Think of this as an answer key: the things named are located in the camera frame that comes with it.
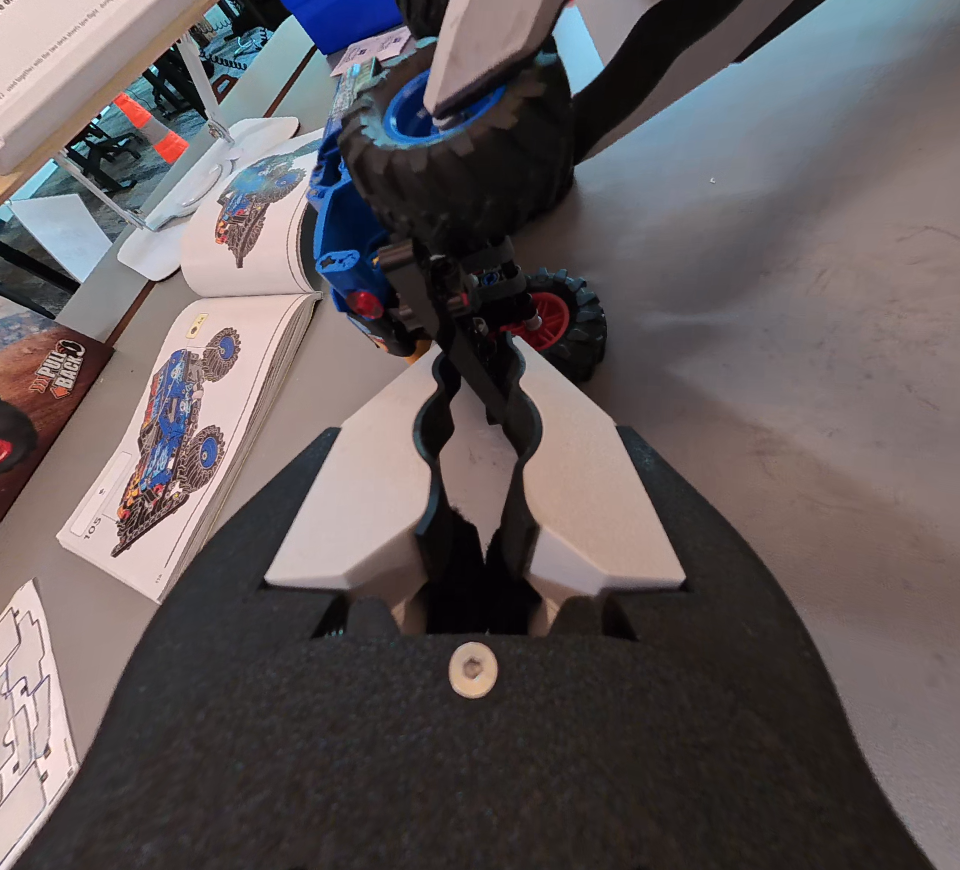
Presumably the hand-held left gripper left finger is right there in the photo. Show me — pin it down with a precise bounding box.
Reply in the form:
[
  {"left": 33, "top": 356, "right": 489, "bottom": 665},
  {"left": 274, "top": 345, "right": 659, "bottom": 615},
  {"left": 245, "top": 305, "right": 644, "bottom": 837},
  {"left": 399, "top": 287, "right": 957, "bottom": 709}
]
[{"left": 264, "top": 349, "right": 486, "bottom": 637}]

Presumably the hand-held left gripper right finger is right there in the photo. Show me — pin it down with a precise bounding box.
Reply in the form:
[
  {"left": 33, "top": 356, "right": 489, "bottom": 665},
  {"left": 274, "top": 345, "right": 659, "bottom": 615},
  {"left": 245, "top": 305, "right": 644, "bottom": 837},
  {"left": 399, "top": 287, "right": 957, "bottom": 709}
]
[{"left": 487, "top": 336, "right": 688, "bottom": 637}]

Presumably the blue lego monster truck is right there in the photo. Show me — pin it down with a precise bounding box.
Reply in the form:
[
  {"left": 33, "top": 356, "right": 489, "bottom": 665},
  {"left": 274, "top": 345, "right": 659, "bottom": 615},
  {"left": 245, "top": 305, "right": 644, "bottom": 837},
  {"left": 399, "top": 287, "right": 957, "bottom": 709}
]
[{"left": 313, "top": 0, "right": 579, "bottom": 438}]

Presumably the open lego instruction booklet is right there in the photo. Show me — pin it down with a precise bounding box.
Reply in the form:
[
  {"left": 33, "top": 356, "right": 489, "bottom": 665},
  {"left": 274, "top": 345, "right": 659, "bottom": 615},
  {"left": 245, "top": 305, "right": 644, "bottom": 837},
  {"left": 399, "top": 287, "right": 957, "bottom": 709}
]
[{"left": 56, "top": 127, "right": 328, "bottom": 603}]

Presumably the brown printed lego box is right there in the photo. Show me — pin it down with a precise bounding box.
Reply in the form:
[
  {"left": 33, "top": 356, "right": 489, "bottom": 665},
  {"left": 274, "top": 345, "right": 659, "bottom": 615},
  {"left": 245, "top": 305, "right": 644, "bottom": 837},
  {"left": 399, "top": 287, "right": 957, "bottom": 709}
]
[{"left": 0, "top": 296, "right": 115, "bottom": 522}]

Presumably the small white label card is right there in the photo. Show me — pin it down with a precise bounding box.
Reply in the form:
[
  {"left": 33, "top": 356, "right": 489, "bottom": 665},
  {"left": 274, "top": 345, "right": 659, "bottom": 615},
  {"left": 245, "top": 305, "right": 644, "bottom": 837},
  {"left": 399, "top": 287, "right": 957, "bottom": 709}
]
[{"left": 330, "top": 30, "right": 414, "bottom": 78}]

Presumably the black tyre red rim wheel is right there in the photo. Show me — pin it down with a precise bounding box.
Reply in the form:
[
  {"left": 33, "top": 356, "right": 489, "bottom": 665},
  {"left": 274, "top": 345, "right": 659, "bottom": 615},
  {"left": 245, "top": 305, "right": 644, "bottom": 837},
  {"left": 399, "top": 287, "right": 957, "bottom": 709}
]
[{"left": 517, "top": 268, "right": 609, "bottom": 385}]

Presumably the white sign stand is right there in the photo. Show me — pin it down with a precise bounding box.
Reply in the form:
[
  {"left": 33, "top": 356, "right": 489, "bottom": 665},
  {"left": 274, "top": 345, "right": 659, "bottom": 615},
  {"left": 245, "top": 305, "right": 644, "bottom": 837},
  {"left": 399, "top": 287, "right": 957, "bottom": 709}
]
[{"left": 52, "top": 33, "right": 301, "bottom": 283}]

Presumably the orange traffic cone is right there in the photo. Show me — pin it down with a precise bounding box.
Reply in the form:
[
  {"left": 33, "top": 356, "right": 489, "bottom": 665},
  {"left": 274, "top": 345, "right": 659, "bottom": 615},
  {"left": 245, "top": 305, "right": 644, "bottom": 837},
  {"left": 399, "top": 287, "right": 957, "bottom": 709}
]
[{"left": 112, "top": 92, "right": 190, "bottom": 166}]

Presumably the white sticker sheet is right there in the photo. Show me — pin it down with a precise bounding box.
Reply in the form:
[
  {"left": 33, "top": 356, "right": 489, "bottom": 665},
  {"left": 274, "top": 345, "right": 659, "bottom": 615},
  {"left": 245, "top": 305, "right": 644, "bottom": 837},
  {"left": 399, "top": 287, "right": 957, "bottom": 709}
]
[{"left": 0, "top": 577, "right": 80, "bottom": 865}]

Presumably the white printed instruction sign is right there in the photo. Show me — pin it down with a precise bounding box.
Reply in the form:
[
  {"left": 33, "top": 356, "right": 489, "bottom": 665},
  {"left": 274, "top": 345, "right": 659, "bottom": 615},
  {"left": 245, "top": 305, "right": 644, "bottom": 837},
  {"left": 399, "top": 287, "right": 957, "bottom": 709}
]
[{"left": 0, "top": 0, "right": 238, "bottom": 177}]

